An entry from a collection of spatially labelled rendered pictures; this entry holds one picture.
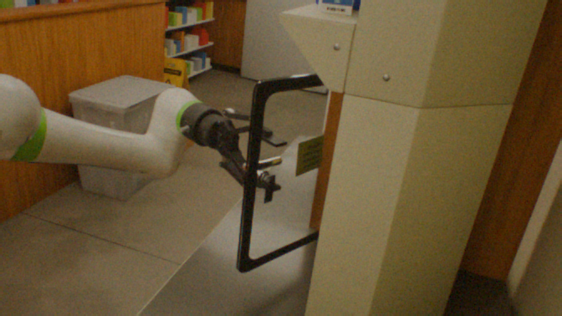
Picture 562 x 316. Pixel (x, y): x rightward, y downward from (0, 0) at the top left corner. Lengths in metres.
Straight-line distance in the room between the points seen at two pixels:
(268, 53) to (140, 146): 4.92
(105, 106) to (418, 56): 2.42
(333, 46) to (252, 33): 5.33
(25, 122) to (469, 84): 0.68
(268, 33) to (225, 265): 5.02
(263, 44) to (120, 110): 3.38
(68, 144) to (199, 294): 0.41
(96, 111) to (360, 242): 2.39
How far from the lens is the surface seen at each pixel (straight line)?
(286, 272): 1.08
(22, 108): 0.83
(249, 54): 6.07
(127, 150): 1.12
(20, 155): 1.03
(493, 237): 1.21
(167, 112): 1.15
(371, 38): 0.69
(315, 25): 0.70
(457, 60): 0.72
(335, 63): 0.70
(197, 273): 1.05
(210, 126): 1.04
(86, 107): 3.04
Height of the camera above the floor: 1.60
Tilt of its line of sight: 24 degrees down
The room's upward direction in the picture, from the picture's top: 7 degrees clockwise
